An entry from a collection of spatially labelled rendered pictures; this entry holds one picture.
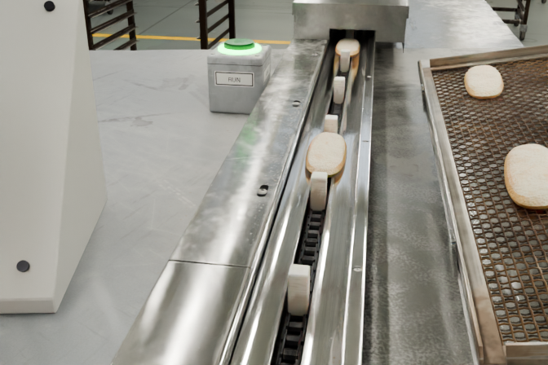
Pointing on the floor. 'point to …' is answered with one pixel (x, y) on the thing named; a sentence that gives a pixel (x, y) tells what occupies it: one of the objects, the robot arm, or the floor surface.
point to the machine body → (449, 15)
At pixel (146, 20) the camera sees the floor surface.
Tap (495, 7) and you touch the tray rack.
